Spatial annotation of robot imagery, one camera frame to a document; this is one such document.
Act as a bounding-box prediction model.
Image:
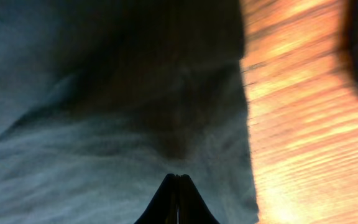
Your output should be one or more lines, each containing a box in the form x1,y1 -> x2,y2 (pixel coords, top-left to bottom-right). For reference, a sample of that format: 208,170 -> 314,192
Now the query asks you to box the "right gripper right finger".
177,175 -> 219,224

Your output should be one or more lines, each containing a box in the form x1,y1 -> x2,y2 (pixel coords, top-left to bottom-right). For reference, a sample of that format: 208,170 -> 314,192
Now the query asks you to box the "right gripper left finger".
135,174 -> 178,224

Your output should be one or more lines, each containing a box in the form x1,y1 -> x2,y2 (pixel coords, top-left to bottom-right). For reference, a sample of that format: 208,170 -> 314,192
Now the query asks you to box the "dark navy t-shirt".
0,0 -> 259,223

